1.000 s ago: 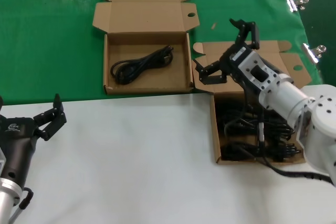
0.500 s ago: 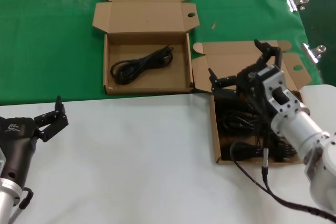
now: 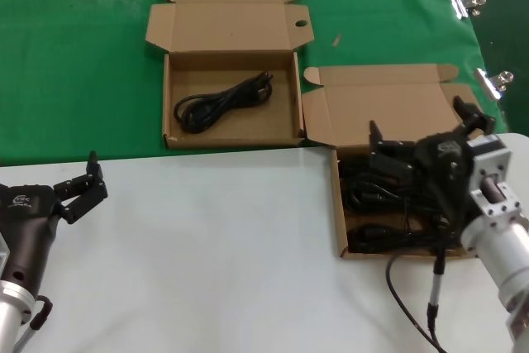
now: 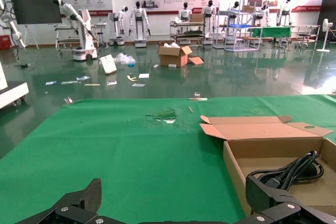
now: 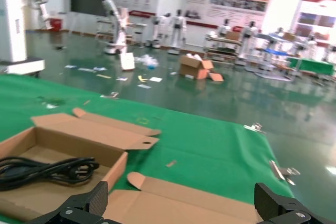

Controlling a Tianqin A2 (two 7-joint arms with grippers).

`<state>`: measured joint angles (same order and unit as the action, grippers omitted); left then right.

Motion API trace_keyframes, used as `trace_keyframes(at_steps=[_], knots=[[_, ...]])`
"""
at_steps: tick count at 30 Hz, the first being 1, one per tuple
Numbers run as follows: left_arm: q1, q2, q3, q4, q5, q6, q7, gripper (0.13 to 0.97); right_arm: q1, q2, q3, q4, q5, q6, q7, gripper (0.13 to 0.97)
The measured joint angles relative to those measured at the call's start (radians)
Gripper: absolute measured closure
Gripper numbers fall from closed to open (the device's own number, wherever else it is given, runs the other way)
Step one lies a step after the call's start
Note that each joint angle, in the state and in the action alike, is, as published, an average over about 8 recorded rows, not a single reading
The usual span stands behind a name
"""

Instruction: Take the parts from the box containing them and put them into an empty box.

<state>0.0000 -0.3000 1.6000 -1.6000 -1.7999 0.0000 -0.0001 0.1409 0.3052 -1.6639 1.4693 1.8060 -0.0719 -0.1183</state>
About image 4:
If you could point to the yellow paper strip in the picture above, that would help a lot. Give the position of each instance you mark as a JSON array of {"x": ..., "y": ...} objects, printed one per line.
[{"x": 92, "y": 84}]

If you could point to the silver binder clip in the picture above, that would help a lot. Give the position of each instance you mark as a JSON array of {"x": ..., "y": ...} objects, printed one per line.
[
  {"x": 197, "y": 97},
  {"x": 68, "y": 100}
]

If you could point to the white humanoid robot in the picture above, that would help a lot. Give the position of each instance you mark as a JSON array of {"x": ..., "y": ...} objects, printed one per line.
[
  {"x": 284, "y": 11},
  {"x": 235, "y": 6},
  {"x": 184, "y": 14},
  {"x": 209, "y": 11},
  {"x": 121, "y": 16},
  {"x": 138, "y": 14},
  {"x": 265, "y": 12}
]

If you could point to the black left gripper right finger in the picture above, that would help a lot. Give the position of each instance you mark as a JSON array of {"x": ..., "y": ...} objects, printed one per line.
[{"x": 267, "y": 200}]

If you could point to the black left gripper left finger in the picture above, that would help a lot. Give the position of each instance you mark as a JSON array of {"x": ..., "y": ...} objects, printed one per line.
[{"x": 78, "y": 208}]

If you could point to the white standing fan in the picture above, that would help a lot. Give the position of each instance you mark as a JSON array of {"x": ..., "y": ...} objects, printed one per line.
[{"x": 327, "y": 23}]

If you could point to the metal trolley table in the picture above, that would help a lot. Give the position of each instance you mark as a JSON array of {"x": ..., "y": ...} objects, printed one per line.
[{"x": 187, "y": 33}]

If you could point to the white paper sheet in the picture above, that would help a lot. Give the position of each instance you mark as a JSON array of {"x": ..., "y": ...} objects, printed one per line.
[
  {"x": 138, "y": 85},
  {"x": 144, "y": 75}
]

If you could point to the white jointed robot arm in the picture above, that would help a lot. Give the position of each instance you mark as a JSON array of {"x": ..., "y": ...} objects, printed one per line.
[{"x": 13, "y": 28}]

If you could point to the small cardboard box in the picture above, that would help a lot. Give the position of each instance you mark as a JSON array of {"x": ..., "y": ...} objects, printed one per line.
[
  {"x": 197, "y": 18},
  {"x": 248, "y": 9}
]

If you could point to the open cardboard box on floor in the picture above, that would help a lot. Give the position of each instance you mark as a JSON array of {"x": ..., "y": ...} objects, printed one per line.
[{"x": 170, "y": 57}]

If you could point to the empty-lidded brown cardboard box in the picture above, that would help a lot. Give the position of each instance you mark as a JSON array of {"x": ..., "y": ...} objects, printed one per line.
[{"x": 262, "y": 132}]

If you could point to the table with green cover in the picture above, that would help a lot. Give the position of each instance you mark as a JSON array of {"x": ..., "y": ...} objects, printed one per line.
[{"x": 270, "y": 32}]

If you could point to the metal shelf rack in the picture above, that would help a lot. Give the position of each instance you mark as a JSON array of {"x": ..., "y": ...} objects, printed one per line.
[{"x": 246, "y": 13}]

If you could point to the white foam box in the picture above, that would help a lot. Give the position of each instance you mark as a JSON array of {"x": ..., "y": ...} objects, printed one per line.
[{"x": 108, "y": 64}]

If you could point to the white machine base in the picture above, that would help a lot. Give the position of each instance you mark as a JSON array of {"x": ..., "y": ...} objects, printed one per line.
[{"x": 13, "y": 90}]

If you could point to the green table cloth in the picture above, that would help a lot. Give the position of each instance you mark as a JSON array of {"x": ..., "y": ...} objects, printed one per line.
[{"x": 105, "y": 142}]

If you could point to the clear plastic bag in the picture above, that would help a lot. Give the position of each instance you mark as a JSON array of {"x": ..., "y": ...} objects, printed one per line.
[{"x": 124, "y": 58}]

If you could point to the black screen on stand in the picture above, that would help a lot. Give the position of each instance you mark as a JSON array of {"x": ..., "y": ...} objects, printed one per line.
[{"x": 34, "y": 10}]

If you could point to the blue plastic tray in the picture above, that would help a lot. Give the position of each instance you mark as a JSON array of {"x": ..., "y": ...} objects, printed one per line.
[{"x": 239, "y": 25}]

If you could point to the flat cardboard piece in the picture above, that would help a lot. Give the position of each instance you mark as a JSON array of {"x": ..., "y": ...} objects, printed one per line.
[{"x": 196, "y": 60}]

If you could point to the black wall panel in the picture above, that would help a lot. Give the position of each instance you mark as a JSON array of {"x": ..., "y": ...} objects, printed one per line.
[{"x": 329, "y": 3}]

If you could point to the red box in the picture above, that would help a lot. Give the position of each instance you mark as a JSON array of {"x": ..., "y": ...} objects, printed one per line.
[{"x": 4, "y": 42}]

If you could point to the small wooden stick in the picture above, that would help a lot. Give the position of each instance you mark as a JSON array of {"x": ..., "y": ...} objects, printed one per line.
[{"x": 190, "y": 109}]

